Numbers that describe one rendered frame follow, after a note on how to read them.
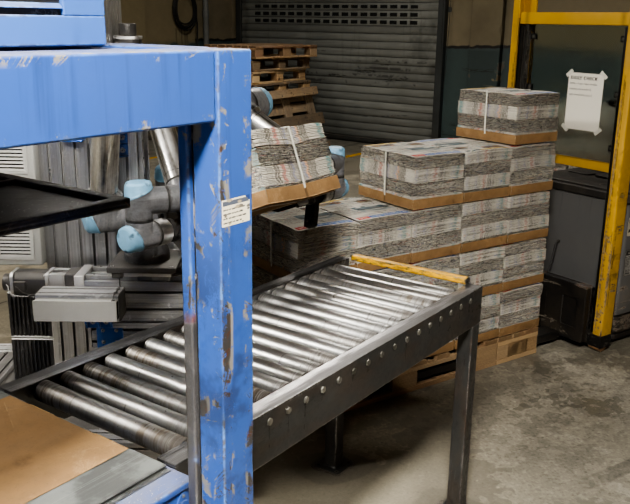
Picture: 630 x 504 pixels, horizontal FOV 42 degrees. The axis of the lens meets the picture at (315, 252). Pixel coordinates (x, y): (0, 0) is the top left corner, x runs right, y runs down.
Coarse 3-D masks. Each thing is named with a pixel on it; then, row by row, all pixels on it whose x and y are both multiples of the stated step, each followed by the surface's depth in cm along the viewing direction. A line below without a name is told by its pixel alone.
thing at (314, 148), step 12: (300, 132) 252; (312, 132) 257; (300, 144) 251; (312, 144) 256; (324, 144) 261; (312, 156) 255; (324, 156) 261; (312, 168) 255; (324, 168) 260; (312, 180) 253; (324, 192) 256
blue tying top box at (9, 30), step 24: (0, 0) 104; (24, 0) 106; (48, 0) 109; (72, 0) 111; (96, 0) 115; (0, 24) 103; (24, 24) 106; (48, 24) 109; (72, 24) 112; (96, 24) 115
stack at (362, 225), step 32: (256, 224) 333; (288, 224) 315; (320, 224) 316; (352, 224) 321; (384, 224) 332; (416, 224) 342; (448, 224) 354; (480, 224) 365; (288, 256) 315; (320, 256) 316; (384, 256) 337; (448, 256) 358; (480, 256) 369; (480, 320) 379; (448, 352) 372; (480, 352) 385; (416, 384) 365
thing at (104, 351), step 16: (336, 256) 284; (304, 272) 265; (320, 272) 269; (256, 288) 248; (272, 288) 249; (176, 320) 221; (128, 336) 209; (144, 336) 209; (160, 336) 212; (96, 352) 199; (112, 352) 199; (48, 368) 189; (64, 368) 190; (80, 368) 192; (16, 384) 181; (32, 384) 181; (32, 400) 182; (64, 416) 190
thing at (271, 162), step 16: (272, 128) 241; (256, 144) 234; (272, 144) 239; (256, 160) 234; (272, 160) 239; (288, 160) 245; (256, 176) 235; (272, 176) 238; (288, 176) 244; (256, 208) 237; (272, 208) 247
